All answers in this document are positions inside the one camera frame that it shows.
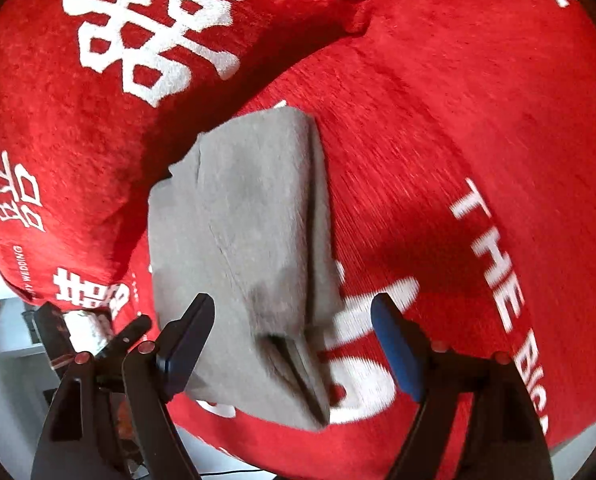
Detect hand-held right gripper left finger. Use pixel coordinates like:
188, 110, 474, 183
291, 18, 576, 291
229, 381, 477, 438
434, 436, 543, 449
30, 292, 216, 480

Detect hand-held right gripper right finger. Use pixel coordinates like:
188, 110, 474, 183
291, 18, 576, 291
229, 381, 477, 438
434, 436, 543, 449
370, 292, 554, 480

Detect grey shirt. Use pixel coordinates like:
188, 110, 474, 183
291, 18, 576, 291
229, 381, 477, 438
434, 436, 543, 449
147, 107, 346, 433

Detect red blanket with white print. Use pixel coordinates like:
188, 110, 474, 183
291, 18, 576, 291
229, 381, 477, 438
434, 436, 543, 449
123, 0, 596, 480

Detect white cabinet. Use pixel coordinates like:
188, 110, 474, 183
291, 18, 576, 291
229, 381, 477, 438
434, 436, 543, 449
0, 280, 61, 441

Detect red pillow with large print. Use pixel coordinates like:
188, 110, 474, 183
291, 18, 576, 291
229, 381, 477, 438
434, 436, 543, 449
0, 0, 414, 201

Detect red pillow with small print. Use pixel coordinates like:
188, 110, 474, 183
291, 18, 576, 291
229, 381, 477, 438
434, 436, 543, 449
0, 130, 149, 318

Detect black cable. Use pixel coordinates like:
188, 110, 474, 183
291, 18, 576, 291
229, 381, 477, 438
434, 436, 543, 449
198, 469, 266, 478

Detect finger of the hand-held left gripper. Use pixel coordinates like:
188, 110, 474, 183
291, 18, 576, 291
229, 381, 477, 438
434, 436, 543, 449
95, 314, 154, 361

